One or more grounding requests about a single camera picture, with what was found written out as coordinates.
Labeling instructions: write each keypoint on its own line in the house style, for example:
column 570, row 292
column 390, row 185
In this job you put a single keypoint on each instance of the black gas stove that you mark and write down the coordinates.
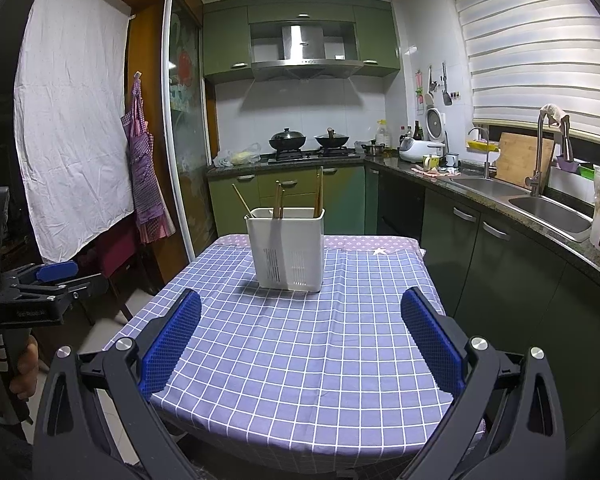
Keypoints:
column 310, row 154

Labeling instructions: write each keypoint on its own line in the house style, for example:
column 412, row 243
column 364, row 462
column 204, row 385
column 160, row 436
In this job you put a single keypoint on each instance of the cooking oil bottle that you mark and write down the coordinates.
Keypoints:
column 382, row 136

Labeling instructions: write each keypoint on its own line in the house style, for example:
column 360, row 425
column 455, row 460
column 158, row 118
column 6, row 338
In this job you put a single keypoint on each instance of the dark brown chopstick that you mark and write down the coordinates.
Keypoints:
column 321, row 185

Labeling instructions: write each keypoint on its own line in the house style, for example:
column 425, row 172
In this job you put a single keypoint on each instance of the white window blind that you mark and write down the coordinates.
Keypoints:
column 540, row 35

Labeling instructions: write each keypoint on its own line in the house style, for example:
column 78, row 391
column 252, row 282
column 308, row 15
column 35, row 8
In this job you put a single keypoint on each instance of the yellow sink caddy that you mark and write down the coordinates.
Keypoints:
column 482, row 146

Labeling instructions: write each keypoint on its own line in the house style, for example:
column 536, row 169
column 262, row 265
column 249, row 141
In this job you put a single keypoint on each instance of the glass sliding door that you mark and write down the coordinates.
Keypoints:
column 187, row 110

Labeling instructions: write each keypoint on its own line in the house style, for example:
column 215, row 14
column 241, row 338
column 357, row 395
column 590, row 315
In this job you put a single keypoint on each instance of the person's left hand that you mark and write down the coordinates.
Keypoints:
column 24, row 370

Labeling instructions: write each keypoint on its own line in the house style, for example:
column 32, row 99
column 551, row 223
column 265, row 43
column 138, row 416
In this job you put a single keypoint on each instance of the black hanging spatula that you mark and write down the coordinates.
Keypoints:
column 446, row 97

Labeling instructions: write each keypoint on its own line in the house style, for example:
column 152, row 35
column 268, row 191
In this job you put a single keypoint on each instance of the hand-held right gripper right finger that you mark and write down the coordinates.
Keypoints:
column 432, row 340

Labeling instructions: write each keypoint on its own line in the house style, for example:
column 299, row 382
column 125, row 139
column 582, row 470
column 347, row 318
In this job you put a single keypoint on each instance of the tall steel faucet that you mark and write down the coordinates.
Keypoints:
column 539, row 160

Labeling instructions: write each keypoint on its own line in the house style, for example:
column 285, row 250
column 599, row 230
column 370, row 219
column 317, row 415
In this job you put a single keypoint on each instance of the dark stone countertop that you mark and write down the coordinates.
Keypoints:
column 580, row 255

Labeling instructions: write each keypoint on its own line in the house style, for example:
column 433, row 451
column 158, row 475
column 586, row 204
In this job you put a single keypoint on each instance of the thin curved faucet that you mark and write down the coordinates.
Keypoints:
column 486, row 155

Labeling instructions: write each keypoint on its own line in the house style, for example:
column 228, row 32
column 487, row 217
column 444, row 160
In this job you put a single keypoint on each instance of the dark red cloth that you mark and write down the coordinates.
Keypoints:
column 117, row 255

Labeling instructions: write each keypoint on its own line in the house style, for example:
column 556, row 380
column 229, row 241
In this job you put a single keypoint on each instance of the green upper cabinet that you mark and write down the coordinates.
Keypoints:
column 227, row 40
column 377, row 35

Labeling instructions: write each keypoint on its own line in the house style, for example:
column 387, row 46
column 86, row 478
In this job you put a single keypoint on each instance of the white rice cooker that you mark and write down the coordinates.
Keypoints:
column 420, row 147

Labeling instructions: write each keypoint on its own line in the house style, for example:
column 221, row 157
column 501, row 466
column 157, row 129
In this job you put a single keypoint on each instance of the beige cloth on faucet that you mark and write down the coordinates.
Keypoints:
column 555, row 115

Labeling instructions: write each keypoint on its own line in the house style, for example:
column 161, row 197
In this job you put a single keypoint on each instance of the yellow mug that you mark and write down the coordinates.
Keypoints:
column 431, row 162

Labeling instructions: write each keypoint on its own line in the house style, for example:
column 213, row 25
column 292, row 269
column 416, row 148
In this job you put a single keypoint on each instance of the steel range hood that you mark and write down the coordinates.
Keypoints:
column 302, row 42

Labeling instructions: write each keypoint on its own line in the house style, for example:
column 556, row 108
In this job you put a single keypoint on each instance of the green lower cabinets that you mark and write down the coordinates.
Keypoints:
column 230, row 200

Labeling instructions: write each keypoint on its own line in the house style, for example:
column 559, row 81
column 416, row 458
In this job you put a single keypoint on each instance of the purple checked apron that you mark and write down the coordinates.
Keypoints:
column 145, row 185

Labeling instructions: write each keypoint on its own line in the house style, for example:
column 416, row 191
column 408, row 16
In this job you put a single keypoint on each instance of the purple patterned cloth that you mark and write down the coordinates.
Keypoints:
column 360, row 244

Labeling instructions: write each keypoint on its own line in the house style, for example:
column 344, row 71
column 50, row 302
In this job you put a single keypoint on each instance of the white utensil holder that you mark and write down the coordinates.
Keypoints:
column 285, row 240

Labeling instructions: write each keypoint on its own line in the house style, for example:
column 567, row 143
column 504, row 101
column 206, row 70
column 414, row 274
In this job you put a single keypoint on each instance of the light wooden chopstick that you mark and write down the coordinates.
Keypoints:
column 278, row 200
column 317, row 200
column 282, row 205
column 241, row 201

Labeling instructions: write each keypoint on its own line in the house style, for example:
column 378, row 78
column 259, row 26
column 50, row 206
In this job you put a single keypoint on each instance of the purple plastic cup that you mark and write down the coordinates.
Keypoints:
column 567, row 163

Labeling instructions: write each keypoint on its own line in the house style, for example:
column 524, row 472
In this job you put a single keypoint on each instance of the wooden cutting board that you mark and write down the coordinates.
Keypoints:
column 522, row 160

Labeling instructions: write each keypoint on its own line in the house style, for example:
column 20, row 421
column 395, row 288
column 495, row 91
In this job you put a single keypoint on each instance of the blue checked tablecloth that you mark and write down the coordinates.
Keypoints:
column 290, row 350

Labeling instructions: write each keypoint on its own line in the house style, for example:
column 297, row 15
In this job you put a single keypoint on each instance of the pink checked cloth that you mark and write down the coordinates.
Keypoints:
column 437, row 171

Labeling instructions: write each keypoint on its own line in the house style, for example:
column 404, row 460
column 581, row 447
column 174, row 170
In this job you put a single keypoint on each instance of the dark glass bottle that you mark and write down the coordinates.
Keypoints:
column 418, row 131

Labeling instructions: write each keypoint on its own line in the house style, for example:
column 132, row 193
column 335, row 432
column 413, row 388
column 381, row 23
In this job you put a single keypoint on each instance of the white enamel mug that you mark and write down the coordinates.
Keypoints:
column 452, row 160

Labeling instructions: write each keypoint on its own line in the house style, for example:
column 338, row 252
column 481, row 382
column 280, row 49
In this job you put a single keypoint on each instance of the dark lower cabinets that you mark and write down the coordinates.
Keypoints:
column 505, row 270

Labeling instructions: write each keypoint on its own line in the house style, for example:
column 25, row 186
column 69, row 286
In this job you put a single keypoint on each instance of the white hanging sheet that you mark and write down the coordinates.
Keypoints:
column 75, row 110

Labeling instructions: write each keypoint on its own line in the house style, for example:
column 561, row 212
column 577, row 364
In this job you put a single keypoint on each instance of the green plastic container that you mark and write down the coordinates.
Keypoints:
column 587, row 171

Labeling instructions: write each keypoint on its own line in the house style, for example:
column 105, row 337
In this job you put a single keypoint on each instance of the clear plastic bag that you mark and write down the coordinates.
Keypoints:
column 235, row 156

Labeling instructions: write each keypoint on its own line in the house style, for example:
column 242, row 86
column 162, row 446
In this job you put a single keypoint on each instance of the black wok with lid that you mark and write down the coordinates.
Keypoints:
column 287, row 140

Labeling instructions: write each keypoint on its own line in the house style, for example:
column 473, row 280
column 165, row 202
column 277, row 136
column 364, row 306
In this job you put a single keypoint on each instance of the small steel pot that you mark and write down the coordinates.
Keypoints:
column 373, row 149

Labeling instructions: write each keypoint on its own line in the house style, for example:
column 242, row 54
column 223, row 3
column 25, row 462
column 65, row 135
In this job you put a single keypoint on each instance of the steel sink basin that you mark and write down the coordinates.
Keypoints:
column 485, row 187
column 550, row 217

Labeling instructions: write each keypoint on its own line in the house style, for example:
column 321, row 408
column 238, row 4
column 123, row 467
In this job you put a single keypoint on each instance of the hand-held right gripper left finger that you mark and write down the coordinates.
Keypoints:
column 172, row 345

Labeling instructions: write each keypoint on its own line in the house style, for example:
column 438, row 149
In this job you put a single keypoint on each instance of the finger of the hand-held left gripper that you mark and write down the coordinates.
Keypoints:
column 55, row 271
column 82, row 287

